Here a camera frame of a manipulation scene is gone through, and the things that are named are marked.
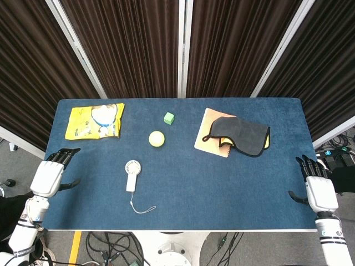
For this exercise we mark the tan spiral notebook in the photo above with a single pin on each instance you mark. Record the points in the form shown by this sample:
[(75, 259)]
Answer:
[(203, 138)]

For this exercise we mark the yellow-green ball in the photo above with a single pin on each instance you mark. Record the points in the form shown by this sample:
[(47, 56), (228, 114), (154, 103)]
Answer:
[(156, 139)]

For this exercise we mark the white table base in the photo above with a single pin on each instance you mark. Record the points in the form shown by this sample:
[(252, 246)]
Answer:
[(177, 249)]

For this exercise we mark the blue fabric table cover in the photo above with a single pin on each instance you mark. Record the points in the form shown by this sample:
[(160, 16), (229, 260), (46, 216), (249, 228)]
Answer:
[(208, 194)]

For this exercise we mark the brown pleated screen panel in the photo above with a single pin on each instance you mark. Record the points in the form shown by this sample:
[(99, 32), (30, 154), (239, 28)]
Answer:
[(233, 47), (30, 69), (127, 47), (321, 69)]

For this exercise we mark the grey cloth with yellow lining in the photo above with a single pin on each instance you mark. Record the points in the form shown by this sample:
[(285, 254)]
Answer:
[(241, 133)]

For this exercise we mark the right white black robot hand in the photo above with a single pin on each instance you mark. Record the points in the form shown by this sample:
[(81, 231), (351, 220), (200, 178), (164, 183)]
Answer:
[(321, 192)]

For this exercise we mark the black power strip with plugs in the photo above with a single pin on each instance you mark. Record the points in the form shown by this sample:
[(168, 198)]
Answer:
[(337, 159)]

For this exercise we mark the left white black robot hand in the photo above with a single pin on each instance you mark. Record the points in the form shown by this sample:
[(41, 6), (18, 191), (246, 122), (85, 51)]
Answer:
[(45, 177)]

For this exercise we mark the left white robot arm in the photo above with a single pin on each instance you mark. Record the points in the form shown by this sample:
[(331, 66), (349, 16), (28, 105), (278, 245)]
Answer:
[(23, 232)]

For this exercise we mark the yellow snack bag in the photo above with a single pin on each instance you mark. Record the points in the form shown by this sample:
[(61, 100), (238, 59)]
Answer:
[(83, 124)]

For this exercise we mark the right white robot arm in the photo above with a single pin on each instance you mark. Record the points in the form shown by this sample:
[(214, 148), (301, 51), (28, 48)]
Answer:
[(331, 238)]

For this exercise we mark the green foam cube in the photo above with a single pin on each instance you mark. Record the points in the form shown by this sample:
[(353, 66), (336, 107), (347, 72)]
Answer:
[(168, 119)]

